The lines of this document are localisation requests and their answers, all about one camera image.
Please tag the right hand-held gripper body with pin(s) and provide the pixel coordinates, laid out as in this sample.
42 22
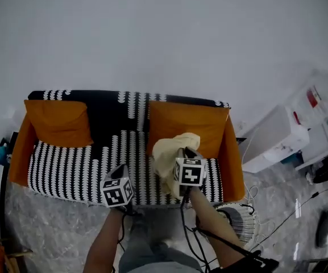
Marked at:
189 175

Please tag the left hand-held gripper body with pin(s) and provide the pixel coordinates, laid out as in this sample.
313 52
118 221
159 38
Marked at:
115 192

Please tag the cream garment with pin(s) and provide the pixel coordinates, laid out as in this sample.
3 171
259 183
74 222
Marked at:
166 158

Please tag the woven grey white laundry basket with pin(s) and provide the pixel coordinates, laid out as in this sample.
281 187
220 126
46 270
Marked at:
241 218

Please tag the person's left forearm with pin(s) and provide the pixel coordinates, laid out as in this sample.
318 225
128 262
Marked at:
104 240

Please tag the person's right forearm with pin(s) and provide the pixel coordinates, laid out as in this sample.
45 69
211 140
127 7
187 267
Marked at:
217 229

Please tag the orange sofa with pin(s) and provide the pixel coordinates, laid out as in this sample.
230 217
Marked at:
234 163

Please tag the black white patterned sofa cover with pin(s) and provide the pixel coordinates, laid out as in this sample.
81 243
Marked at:
67 169

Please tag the person's grey trousers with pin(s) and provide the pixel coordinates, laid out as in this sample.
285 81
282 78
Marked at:
155 237

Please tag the white water dispenser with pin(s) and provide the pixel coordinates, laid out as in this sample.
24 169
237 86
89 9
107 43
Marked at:
271 138

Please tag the teal waste bin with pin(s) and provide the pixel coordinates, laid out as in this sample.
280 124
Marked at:
293 159

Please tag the teal bottle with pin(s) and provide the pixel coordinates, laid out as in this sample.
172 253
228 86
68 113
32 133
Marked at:
1 153

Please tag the clear water bottle red label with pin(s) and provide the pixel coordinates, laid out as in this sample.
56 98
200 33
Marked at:
320 95

